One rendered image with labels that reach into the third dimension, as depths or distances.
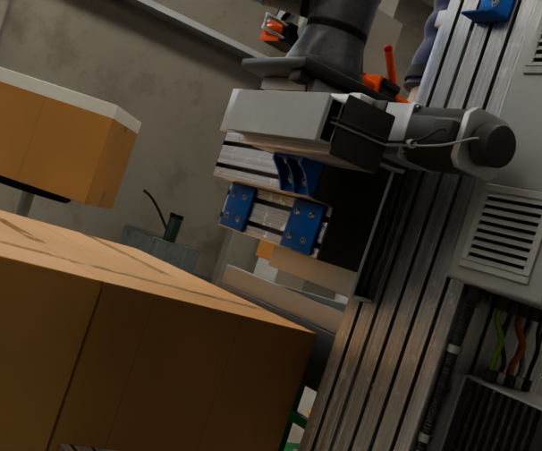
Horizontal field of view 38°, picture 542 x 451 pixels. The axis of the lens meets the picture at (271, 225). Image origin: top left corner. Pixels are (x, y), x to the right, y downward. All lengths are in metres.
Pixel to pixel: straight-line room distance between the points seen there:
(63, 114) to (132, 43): 4.94
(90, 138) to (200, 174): 5.34
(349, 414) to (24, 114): 2.19
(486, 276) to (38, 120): 2.35
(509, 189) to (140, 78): 7.10
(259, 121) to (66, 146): 2.01
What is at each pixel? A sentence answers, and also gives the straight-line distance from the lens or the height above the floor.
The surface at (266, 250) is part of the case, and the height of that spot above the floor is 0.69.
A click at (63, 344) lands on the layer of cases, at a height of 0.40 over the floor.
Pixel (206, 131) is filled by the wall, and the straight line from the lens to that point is 8.44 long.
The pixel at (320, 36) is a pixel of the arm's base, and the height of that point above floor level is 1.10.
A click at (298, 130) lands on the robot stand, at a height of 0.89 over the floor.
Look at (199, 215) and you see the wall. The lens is 8.51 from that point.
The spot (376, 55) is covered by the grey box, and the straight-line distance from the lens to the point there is 3.44.
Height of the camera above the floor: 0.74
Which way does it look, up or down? 1 degrees up
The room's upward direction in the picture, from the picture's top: 19 degrees clockwise
